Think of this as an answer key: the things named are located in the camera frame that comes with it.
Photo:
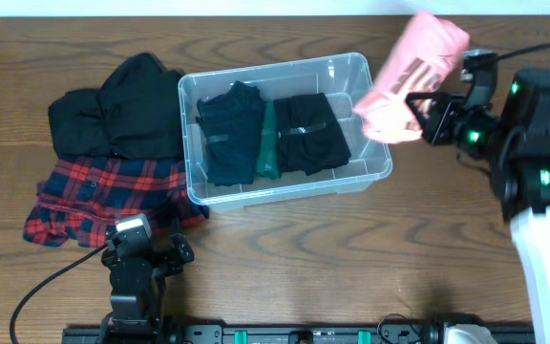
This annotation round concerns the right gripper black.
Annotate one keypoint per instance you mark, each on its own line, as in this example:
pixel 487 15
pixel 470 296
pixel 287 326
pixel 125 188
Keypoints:
pixel 442 128

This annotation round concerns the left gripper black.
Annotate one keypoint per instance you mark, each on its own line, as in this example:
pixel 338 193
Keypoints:
pixel 174 265

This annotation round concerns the pink printed shirt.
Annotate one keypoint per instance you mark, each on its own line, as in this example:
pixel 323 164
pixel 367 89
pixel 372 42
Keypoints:
pixel 427 51

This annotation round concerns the black garment with tape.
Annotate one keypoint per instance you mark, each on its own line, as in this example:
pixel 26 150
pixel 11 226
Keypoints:
pixel 310 137

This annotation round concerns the dark green garment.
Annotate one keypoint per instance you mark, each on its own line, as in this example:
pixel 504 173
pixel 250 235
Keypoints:
pixel 267 161

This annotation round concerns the navy garment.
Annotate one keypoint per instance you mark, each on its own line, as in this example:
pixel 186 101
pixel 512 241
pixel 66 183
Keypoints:
pixel 232 124

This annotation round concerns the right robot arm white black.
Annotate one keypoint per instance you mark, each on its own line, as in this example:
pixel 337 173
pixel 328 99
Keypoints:
pixel 516 147

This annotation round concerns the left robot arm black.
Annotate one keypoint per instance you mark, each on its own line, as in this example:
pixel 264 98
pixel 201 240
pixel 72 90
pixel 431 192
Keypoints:
pixel 138 275

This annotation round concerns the clear plastic storage bin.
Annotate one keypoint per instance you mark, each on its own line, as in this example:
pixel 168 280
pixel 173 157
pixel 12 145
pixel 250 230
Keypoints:
pixel 343 78

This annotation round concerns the red navy plaid shirt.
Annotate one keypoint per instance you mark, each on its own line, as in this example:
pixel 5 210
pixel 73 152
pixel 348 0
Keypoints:
pixel 84 198

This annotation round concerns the black garment left pile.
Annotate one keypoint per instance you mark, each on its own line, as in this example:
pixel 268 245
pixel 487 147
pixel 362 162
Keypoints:
pixel 134 115

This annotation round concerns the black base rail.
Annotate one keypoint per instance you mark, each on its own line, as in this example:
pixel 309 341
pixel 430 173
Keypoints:
pixel 394 328

